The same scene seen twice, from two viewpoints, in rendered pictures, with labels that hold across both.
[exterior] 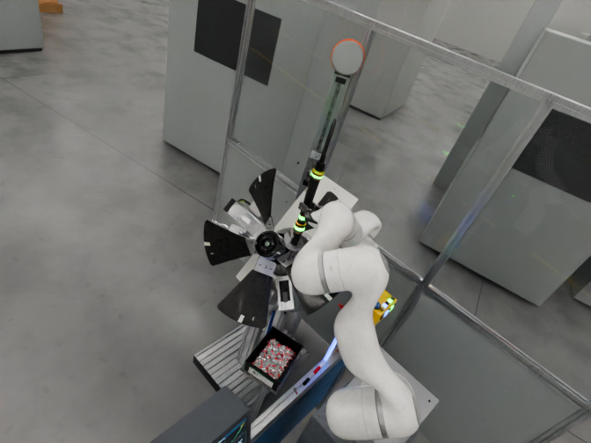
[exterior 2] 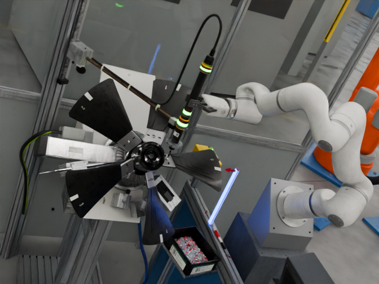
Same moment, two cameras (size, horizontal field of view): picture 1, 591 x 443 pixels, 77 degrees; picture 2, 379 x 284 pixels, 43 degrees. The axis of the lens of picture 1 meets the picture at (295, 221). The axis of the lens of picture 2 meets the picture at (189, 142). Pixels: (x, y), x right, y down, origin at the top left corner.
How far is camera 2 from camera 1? 1.56 m
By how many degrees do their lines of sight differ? 53
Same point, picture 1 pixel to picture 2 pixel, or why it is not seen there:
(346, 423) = (356, 212)
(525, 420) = not seen: hidden behind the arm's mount
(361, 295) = (360, 132)
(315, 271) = (346, 132)
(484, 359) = (243, 158)
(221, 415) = (313, 267)
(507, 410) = (261, 182)
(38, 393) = not seen: outside the picture
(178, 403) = not seen: outside the picture
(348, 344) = (356, 165)
